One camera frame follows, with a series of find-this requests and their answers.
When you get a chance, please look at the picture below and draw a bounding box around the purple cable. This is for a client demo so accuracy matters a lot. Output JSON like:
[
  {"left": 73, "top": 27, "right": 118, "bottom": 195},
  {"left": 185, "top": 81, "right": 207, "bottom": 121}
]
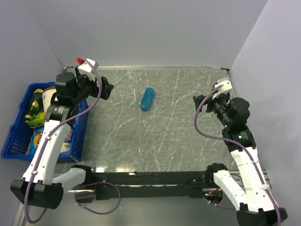
[
  {"left": 24, "top": 58, "right": 121, "bottom": 224},
  {"left": 193, "top": 85, "right": 282, "bottom": 226}
]

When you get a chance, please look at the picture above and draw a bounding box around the blue translucent glasses case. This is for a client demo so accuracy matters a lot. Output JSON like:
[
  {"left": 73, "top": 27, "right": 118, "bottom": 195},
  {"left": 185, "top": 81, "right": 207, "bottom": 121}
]
[{"left": 140, "top": 87, "right": 155, "bottom": 111}]

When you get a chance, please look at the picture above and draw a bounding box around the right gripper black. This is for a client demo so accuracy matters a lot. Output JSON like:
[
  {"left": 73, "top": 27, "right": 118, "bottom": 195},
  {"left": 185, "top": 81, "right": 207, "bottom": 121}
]
[{"left": 193, "top": 89, "right": 232, "bottom": 128}]

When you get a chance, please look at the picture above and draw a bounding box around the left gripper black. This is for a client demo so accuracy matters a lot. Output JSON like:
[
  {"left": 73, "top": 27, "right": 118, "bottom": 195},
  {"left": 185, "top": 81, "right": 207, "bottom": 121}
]
[{"left": 71, "top": 66, "right": 113, "bottom": 104}]

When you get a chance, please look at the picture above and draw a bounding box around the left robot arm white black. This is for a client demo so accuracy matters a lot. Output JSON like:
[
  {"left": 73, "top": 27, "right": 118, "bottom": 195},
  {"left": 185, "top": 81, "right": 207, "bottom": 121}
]
[{"left": 10, "top": 72, "right": 114, "bottom": 209}]

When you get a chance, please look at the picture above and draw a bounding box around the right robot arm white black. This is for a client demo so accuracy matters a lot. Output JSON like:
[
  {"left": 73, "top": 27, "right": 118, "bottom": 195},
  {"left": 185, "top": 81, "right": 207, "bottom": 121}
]
[{"left": 193, "top": 94, "right": 288, "bottom": 226}]

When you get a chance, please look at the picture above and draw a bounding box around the brown white paper bag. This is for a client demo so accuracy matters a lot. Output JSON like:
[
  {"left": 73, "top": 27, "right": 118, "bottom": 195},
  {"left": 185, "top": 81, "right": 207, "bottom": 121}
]
[{"left": 42, "top": 86, "right": 56, "bottom": 112}]

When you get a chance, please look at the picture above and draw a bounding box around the dark green glass bottle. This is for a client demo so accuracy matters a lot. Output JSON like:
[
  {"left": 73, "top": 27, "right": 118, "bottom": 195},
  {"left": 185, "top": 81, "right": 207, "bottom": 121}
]
[{"left": 24, "top": 89, "right": 44, "bottom": 121}]

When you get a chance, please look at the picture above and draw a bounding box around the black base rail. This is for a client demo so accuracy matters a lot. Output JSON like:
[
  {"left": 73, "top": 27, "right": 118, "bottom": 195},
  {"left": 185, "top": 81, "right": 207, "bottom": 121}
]
[{"left": 70, "top": 170, "right": 224, "bottom": 203}]

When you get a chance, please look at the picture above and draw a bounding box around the blue yellow chips bag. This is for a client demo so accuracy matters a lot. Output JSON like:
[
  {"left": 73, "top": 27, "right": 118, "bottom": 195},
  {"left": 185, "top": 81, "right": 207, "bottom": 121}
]
[{"left": 25, "top": 127, "right": 44, "bottom": 155}]

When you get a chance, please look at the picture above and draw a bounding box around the blue plastic basket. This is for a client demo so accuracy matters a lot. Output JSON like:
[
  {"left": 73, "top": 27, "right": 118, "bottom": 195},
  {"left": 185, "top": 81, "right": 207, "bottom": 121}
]
[{"left": 1, "top": 82, "right": 88, "bottom": 163}]

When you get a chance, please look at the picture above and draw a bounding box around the lime green snack pack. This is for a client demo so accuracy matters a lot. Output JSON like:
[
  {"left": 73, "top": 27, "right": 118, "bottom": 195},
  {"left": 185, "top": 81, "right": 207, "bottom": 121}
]
[{"left": 25, "top": 112, "right": 46, "bottom": 128}]

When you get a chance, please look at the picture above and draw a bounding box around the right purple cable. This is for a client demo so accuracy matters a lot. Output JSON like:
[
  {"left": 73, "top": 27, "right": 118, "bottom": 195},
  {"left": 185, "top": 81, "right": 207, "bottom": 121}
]
[{"left": 193, "top": 85, "right": 282, "bottom": 226}]

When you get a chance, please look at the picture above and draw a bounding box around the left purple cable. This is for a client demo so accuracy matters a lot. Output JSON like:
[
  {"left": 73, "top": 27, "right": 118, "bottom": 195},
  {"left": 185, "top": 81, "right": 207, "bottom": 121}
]
[{"left": 24, "top": 58, "right": 121, "bottom": 224}]

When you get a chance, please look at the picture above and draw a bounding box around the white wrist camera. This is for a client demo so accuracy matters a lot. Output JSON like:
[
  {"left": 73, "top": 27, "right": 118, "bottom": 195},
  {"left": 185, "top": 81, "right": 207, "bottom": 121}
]
[
  {"left": 212, "top": 79, "right": 232, "bottom": 99},
  {"left": 76, "top": 58, "right": 99, "bottom": 78}
]

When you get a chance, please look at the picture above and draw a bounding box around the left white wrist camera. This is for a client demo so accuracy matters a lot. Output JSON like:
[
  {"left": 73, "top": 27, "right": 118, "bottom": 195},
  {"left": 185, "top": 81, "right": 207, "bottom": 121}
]
[{"left": 76, "top": 58, "right": 99, "bottom": 78}]

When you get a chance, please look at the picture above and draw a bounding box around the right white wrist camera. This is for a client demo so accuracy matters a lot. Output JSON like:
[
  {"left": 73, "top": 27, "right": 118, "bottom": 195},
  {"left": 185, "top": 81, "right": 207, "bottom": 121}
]
[{"left": 212, "top": 79, "right": 232, "bottom": 99}]

